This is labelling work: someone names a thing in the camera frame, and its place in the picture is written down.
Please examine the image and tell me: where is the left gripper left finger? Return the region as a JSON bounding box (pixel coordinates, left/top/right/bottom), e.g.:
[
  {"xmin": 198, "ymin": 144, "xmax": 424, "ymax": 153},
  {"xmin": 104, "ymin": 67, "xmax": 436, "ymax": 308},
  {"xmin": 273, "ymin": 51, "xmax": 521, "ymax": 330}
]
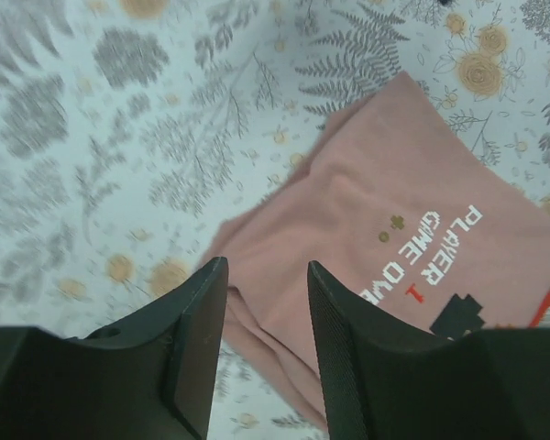
[{"xmin": 0, "ymin": 257, "xmax": 228, "ymax": 440}]

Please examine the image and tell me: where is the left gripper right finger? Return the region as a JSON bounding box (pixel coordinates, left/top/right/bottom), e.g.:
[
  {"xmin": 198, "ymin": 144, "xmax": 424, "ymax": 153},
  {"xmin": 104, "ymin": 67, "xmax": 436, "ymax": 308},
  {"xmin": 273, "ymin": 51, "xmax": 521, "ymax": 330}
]
[{"xmin": 307, "ymin": 261, "xmax": 550, "ymax": 439}]

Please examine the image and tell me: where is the pink t shirt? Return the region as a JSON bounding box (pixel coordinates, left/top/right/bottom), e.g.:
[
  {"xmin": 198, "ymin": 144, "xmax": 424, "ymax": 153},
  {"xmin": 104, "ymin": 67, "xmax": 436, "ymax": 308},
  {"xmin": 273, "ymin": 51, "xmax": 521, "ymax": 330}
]
[{"xmin": 206, "ymin": 72, "xmax": 550, "ymax": 429}]

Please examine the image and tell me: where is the floral table mat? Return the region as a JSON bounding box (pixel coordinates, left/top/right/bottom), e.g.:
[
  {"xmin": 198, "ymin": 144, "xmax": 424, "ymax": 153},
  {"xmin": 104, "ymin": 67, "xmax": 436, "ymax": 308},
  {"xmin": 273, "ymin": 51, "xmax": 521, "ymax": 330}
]
[{"xmin": 0, "ymin": 1, "xmax": 550, "ymax": 439}]

